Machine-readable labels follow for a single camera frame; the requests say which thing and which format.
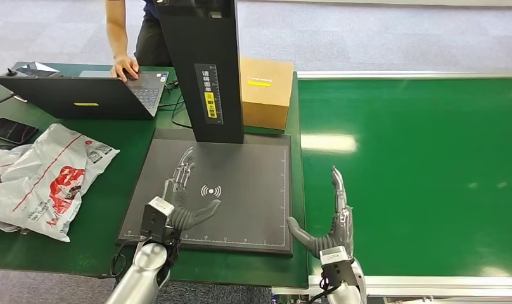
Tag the person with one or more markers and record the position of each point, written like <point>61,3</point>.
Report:
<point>153,38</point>

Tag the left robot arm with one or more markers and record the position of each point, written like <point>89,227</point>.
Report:
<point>144,272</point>

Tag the black inbound scanner machine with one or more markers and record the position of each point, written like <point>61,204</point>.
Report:
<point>201,63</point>

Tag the person's forearm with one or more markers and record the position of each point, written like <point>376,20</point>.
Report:
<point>116,29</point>

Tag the green table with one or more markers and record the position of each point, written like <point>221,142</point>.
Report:
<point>113,138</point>

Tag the black smartphone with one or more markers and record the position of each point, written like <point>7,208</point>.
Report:
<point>11,130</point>

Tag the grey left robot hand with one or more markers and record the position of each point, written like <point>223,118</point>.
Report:
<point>182,214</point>

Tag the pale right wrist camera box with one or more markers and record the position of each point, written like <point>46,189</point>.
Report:
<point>335,262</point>

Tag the brown cardboard box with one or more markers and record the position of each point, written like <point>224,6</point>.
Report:
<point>265,88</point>

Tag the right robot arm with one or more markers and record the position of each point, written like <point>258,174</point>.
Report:
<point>348,293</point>

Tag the person's hand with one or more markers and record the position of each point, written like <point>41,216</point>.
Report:
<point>125,67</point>

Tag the white courier bag red print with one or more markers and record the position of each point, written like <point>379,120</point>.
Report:
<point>0,158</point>
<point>54,180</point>

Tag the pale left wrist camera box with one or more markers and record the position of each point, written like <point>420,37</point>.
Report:
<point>155,216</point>

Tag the dark grey laptop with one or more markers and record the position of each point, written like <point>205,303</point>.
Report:
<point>71,96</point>

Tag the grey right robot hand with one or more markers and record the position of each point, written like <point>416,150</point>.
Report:
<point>342,230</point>

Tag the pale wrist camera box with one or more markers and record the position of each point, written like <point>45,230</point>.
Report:
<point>335,262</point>
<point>155,216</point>

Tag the green conveyor belt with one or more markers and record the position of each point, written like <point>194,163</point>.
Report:
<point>415,176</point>

